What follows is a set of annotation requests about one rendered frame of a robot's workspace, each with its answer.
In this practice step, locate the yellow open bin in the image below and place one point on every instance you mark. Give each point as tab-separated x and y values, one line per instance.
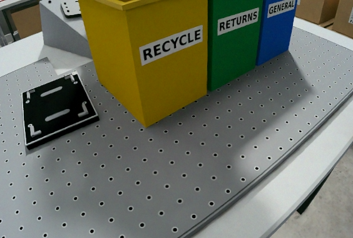
151	55

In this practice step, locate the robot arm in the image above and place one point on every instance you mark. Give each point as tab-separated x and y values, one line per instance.
71	8

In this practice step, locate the green bin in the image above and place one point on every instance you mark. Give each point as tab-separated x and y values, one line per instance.
233	31

